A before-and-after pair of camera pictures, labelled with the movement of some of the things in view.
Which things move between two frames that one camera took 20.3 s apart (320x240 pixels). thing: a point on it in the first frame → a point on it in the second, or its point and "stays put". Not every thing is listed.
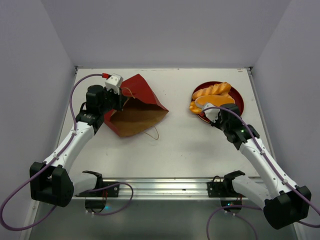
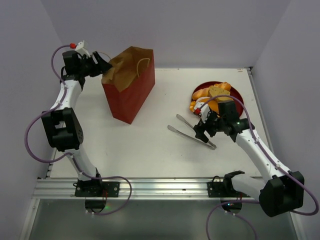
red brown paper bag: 141,112 → 129,81
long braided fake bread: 194,109 stays put
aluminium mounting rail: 164,189 stays put
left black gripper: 120,98 → 101,66
